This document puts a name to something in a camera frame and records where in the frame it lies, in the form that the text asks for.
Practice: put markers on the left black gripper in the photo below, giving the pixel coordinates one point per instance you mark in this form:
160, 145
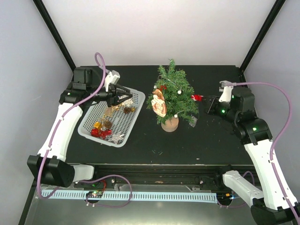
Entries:
112, 95

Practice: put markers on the white plastic basket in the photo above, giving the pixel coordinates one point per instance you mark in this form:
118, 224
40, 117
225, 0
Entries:
121, 122

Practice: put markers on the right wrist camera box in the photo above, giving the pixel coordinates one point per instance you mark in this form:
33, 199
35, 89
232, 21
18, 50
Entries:
226, 88

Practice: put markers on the red gift box ornament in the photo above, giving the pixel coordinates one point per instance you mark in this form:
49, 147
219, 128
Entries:
95, 132

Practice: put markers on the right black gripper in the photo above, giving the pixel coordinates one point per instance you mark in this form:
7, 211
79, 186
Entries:
209, 108

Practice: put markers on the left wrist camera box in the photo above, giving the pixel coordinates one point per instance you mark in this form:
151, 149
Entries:
111, 78

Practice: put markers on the small circuit board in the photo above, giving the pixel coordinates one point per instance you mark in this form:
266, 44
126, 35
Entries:
94, 194

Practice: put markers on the silver star ornament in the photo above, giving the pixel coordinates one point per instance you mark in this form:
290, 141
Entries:
116, 137

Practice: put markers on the red bow ornament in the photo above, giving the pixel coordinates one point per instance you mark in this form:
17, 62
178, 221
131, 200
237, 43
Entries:
104, 133

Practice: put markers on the red santa figure ornament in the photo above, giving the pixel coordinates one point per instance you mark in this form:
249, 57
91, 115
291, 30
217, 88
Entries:
196, 97

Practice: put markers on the white wooden snowflake ornament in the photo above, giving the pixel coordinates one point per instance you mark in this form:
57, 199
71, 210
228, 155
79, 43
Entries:
128, 102

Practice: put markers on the gold gift box ornament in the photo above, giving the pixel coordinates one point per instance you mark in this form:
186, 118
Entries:
97, 125

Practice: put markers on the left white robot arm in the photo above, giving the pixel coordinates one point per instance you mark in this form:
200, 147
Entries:
88, 86

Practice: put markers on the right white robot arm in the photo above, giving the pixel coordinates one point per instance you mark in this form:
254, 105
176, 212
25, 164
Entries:
274, 203

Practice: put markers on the wooden bauble ornament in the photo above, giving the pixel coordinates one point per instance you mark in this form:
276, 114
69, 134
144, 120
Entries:
158, 103

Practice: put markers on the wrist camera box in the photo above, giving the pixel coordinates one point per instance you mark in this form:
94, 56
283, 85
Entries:
111, 78
226, 88

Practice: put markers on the red berry sprig ornament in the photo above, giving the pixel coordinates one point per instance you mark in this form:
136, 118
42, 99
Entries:
162, 87

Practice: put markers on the light blue cable duct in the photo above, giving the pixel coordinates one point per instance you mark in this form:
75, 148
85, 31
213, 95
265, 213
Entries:
138, 196

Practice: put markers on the small green christmas tree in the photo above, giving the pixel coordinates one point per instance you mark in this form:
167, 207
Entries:
177, 95

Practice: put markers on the brown pine cone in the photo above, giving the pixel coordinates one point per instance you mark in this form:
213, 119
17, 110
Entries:
128, 110
107, 124

